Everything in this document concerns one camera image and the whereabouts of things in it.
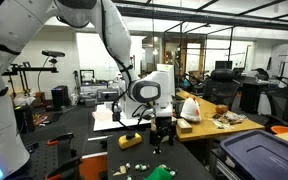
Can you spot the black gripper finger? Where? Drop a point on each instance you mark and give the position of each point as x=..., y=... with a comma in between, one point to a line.
x=155, y=141
x=171, y=137

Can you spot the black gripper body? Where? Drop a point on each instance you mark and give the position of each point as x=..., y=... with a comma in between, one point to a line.
x=162, y=124

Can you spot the green white candy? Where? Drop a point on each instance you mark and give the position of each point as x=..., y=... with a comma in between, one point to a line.
x=164, y=166
x=138, y=167
x=145, y=166
x=157, y=151
x=128, y=165
x=129, y=178
x=172, y=173

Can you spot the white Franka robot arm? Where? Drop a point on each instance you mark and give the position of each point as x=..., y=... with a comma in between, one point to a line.
x=10, y=33

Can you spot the empty orange bowl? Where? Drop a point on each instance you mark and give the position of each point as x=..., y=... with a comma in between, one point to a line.
x=280, y=129

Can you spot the small tan box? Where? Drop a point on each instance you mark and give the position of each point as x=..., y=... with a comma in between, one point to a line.
x=184, y=126

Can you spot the dark mug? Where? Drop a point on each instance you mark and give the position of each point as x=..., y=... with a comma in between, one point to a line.
x=179, y=109

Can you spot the black rubber knob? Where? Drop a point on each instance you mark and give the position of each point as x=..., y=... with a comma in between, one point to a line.
x=130, y=135

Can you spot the white hard hat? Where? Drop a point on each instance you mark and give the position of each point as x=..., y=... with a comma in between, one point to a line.
x=190, y=109

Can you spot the green yellow plush toy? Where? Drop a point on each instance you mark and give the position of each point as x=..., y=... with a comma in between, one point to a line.
x=159, y=174

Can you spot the small wooden shape piece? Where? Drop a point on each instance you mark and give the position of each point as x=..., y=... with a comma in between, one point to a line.
x=117, y=173
x=122, y=169

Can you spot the wooden desk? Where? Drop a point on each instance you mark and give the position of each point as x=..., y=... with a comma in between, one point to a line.
x=217, y=125

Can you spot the green sticky note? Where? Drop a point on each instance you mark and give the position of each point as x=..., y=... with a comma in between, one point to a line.
x=166, y=67

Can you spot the white computer monitor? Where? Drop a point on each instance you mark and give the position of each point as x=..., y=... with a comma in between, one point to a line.
x=172, y=68

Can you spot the orange ball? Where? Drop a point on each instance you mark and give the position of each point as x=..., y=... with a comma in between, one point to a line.
x=222, y=109

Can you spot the crumpled plastic packaging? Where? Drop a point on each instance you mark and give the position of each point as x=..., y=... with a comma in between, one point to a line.
x=229, y=119

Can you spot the grey electronic device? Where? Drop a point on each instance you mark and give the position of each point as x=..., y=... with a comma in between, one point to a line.
x=107, y=95

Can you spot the orange panel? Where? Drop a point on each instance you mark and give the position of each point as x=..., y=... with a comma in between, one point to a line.
x=94, y=166

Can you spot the black mesh office chair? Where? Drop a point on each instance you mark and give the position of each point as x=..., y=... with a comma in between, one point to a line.
x=220, y=88

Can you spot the black flat monitor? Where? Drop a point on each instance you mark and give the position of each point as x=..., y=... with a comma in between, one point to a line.
x=223, y=64

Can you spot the black framed screen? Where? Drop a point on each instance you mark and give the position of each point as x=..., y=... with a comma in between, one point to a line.
x=87, y=76

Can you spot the black cabinet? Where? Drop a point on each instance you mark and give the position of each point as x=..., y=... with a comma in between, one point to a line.
x=252, y=96

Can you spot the black orange clamp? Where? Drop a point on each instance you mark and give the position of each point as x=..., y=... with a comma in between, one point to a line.
x=60, y=138
x=64, y=166

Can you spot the black computer tower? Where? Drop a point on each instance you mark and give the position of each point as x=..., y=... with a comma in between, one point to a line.
x=60, y=96

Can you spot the black covered chair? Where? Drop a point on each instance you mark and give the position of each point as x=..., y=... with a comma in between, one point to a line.
x=285, y=105

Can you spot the black equipment box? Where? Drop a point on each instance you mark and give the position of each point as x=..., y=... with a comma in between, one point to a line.
x=24, y=118

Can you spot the black camera on stand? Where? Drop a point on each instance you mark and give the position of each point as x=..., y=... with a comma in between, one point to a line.
x=53, y=53

